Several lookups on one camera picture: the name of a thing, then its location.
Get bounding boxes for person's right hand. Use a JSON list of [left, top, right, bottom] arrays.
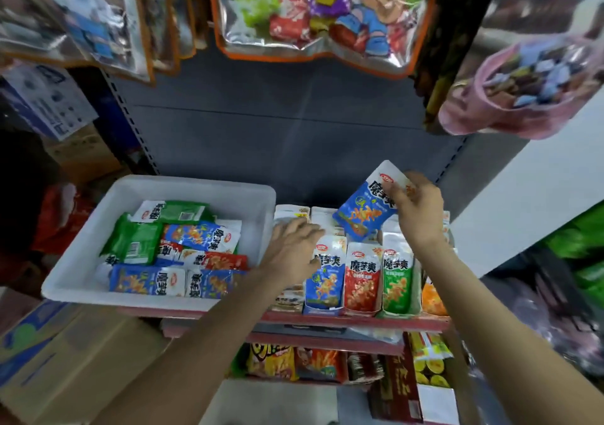
[[389, 171, 447, 251]]

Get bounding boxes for person's left hand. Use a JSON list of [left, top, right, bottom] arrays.
[[259, 217, 327, 289]]

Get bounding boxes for gold display box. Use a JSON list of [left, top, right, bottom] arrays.
[[269, 205, 313, 314]]

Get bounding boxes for blue display box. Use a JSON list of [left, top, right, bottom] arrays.
[[302, 207, 349, 317]]

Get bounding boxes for orange snack packet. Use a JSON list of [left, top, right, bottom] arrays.
[[421, 283, 449, 317]]

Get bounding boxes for orange display box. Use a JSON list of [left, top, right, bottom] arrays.
[[418, 212, 454, 319]]

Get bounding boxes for red display box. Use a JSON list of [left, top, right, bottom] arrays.
[[342, 241, 385, 319]]

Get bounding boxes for green display box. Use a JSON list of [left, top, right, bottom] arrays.
[[380, 231, 421, 319]]

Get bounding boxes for pile of snack packets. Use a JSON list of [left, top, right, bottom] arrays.
[[99, 200, 251, 300]]

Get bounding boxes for white plastic bin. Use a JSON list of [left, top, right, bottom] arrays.
[[42, 174, 277, 308]]

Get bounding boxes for person's left forearm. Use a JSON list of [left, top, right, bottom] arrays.
[[94, 273, 294, 425]]

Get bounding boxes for person's right forearm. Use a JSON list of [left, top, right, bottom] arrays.
[[420, 241, 604, 425]]

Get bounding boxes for yellow snack packets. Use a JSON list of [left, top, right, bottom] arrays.
[[408, 332, 456, 388]]

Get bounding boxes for hanging yellow green snack bags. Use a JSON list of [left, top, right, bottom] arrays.
[[413, 0, 501, 133]]

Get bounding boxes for plain brown cardboard carton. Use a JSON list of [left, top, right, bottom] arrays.
[[42, 124, 124, 185]]

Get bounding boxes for blue print cardboard carton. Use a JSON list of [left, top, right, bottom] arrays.
[[0, 297, 171, 425]]

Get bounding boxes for white blue carton box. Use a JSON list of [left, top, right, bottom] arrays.
[[0, 61, 100, 142]]

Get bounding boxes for orange trimmed toy snack bag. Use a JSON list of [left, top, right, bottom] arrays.
[[0, 0, 211, 83]]

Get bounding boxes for row of orange chip bags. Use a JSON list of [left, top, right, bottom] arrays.
[[231, 343, 386, 383]]

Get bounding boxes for black plastic wrapped bundle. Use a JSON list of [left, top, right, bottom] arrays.
[[476, 250, 604, 374]]

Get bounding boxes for hanging pink candy bag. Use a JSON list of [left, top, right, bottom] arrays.
[[439, 35, 604, 140]]

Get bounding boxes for stack of green packs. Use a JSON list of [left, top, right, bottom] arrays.
[[542, 203, 604, 308]]

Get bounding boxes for dark red white-label carton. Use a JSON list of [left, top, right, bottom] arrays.
[[368, 344, 462, 425]]

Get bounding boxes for orange trimmed colourful candy bag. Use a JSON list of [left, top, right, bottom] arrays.
[[210, 0, 445, 79]]

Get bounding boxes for red plastic bag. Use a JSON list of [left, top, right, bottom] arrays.
[[33, 182, 96, 256]]

